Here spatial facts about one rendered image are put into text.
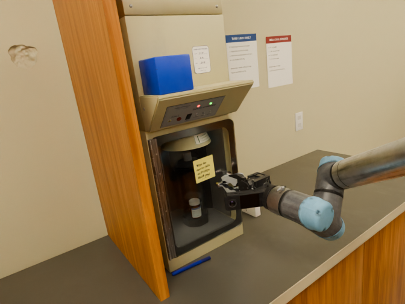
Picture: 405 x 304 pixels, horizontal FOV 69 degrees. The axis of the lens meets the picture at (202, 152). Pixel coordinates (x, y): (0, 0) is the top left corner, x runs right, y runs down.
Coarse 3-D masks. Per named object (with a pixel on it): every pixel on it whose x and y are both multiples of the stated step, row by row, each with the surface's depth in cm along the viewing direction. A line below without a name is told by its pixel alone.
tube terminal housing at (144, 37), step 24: (120, 24) 78; (144, 24) 77; (168, 24) 81; (192, 24) 85; (216, 24) 90; (144, 48) 78; (168, 48) 82; (216, 48) 92; (192, 72) 88; (216, 72) 93; (216, 120) 96; (144, 144) 85; (216, 240) 105; (168, 264) 95
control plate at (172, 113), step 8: (224, 96) 85; (184, 104) 78; (192, 104) 80; (200, 104) 82; (208, 104) 84; (216, 104) 86; (168, 112) 77; (176, 112) 79; (184, 112) 81; (192, 112) 83; (200, 112) 85; (208, 112) 88; (168, 120) 80; (176, 120) 82; (184, 120) 84; (192, 120) 87
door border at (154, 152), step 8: (152, 144) 83; (152, 152) 84; (160, 168) 86; (160, 176) 86; (160, 184) 87; (160, 192) 87; (160, 200) 87; (168, 216) 90; (168, 224) 91; (168, 232) 91; (168, 240) 92; (168, 248) 92; (176, 256) 94
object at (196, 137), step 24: (168, 144) 86; (192, 144) 91; (216, 144) 96; (168, 168) 87; (192, 168) 92; (216, 168) 98; (168, 192) 89; (192, 192) 94; (216, 192) 100; (192, 216) 95; (216, 216) 101; (240, 216) 108; (192, 240) 97
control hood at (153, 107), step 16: (240, 80) 90; (144, 96) 77; (160, 96) 71; (176, 96) 73; (192, 96) 77; (208, 96) 80; (240, 96) 90; (144, 112) 79; (160, 112) 75; (224, 112) 93; (160, 128) 82
